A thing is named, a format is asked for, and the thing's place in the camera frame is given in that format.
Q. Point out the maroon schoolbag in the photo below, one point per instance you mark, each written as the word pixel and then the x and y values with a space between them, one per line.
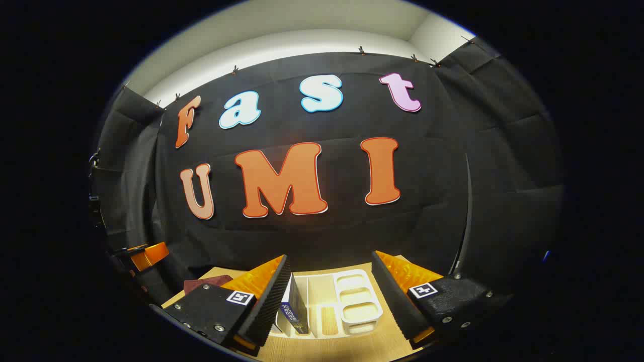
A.
pixel 201 284

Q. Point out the blue night city book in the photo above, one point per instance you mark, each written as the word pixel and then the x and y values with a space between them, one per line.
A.
pixel 299 306

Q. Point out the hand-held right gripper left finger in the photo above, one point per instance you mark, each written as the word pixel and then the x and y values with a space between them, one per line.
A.
pixel 269 306

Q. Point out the white plastic bookshelf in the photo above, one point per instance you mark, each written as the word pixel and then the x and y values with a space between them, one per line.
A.
pixel 354 301

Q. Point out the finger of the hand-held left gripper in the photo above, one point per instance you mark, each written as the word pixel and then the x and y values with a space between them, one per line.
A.
pixel 151 255

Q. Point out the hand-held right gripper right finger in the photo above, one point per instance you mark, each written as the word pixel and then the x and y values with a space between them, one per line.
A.
pixel 397 301

